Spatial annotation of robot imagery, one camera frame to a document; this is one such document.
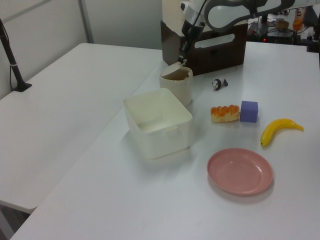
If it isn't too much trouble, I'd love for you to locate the orange drink bottle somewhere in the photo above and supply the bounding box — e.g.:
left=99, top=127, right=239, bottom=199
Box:
left=291, top=6, right=307, bottom=32

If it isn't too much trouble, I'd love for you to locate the pink plastic plate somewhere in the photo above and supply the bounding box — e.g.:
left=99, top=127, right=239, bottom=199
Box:
left=206, top=147, right=274, bottom=197

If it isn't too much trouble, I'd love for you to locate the black table clamp device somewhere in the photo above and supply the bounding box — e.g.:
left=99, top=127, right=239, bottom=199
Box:
left=302, top=24, right=320, bottom=53

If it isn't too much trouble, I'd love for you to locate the small brown cardboard box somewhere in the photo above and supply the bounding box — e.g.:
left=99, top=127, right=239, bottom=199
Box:
left=274, top=19, right=290, bottom=30

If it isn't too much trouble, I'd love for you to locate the black background stand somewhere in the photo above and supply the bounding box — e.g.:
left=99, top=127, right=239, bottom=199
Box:
left=258, top=14, right=272, bottom=26

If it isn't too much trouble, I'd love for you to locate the yellow toy banana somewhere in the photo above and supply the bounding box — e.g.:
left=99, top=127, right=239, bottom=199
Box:
left=260, top=118, right=305, bottom=148

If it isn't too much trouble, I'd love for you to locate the small panda figurine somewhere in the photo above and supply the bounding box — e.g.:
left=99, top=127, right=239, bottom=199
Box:
left=211, top=77, right=229, bottom=92

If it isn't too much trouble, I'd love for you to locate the toy bread loaf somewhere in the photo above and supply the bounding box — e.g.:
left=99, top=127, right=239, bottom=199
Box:
left=210, top=104, right=241, bottom=124

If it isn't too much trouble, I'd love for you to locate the dark brown wooden box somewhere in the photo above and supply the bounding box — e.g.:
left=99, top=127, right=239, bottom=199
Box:
left=160, top=19, right=248, bottom=77

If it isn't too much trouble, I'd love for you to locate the cream trash can with lid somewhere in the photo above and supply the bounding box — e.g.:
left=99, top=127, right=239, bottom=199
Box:
left=159, top=59, right=194, bottom=107

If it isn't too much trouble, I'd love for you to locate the purple cube block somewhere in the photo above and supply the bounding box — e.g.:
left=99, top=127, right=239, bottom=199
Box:
left=239, top=100, right=259, bottom=124

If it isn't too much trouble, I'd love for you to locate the white plastic storage box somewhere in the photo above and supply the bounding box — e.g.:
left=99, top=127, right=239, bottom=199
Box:
left=122, top=88, right=193, bottom=161

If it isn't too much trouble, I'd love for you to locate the black clamped camera pole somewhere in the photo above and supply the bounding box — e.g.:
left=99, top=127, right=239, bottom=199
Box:
left=0, top=18, right=33, bottom=93

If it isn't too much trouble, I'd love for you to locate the grey partition post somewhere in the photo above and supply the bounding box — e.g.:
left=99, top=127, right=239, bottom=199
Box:
left=77, top=0, right=95, bottom=44

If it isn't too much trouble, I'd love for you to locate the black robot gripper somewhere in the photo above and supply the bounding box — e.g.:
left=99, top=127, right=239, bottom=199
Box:
left=177, top=20, right=203, bottom=64

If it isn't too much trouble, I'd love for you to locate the cream toy refrigerator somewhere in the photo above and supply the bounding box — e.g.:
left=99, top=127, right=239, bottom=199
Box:
left=161, top=0, right=188, bottom=36

